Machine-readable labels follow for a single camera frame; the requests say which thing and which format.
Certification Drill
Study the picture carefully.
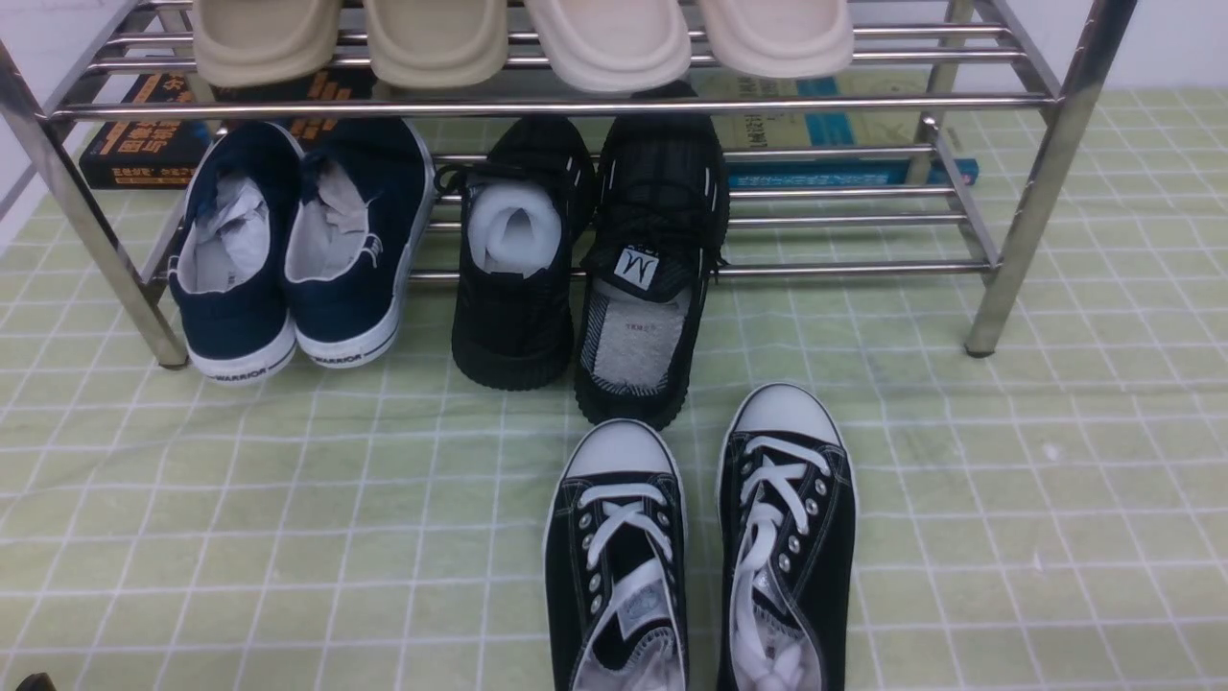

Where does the navy canvas shoe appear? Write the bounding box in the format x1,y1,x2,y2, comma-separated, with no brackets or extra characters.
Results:
168,122,303,385
282,118,436,369

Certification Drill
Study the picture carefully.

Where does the steel shoe rack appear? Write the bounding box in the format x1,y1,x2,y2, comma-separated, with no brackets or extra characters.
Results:
2,1,1135,369

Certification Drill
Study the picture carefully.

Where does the black knit sneaker right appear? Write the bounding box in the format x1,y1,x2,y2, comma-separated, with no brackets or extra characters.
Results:
575,110,731,430

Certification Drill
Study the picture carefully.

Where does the black knit sneaker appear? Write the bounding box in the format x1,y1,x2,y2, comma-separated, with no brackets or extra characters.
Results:
575,110,731,430
436,115,597,392

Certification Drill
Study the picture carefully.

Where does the black knit sneaker left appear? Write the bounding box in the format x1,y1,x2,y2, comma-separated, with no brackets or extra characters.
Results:
436,115,597,392

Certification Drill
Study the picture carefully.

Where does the black white canvas sneaker left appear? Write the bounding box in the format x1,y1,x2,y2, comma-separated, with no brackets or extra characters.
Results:
542,419,690,690

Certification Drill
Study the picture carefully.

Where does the black white canvas sneaker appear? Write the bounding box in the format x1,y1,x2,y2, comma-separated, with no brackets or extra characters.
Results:
542,419,690,690
716,382,857,690

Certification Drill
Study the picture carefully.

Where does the black white canvas sneaker right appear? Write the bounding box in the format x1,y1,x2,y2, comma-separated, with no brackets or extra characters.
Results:
716,382,857,690

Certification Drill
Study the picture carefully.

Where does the cream slipper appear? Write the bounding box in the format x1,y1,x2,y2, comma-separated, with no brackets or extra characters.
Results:
698,1,853,79
526,1,693,93

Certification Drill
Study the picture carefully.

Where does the beige blue book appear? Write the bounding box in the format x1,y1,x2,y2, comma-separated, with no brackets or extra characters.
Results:
690,68,930,188

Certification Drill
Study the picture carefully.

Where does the cream slipper far right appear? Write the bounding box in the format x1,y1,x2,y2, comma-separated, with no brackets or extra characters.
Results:
698,1,853,79

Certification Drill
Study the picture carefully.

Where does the beige slipper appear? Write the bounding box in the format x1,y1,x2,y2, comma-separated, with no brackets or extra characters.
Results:
363,1,508,90
193,1,343,88

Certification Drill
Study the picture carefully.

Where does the green checked tablecloth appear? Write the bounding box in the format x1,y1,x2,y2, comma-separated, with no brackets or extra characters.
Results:
1,90,1227,690

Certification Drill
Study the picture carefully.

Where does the beige slipper far left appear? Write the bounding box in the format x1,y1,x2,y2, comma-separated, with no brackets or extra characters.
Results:
193,1,343,88

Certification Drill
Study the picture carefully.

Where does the black orange book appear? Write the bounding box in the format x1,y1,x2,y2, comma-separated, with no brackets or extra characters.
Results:
79,69,376,191

